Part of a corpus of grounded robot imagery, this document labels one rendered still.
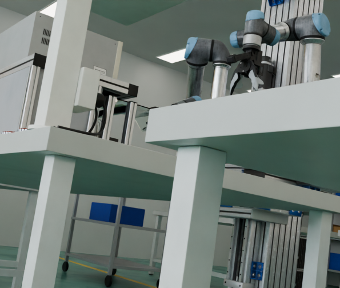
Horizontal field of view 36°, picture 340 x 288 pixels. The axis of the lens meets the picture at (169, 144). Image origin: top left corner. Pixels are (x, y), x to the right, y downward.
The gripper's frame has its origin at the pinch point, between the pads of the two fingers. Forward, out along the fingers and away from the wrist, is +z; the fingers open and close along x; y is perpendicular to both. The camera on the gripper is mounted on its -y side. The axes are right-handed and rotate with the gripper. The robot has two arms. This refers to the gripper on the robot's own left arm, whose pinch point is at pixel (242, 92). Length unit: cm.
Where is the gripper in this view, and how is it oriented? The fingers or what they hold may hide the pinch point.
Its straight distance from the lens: 213.3
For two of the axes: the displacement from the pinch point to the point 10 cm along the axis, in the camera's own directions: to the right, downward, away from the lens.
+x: -6.2, 0.4, 7.9
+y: 7.8, 2.1, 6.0
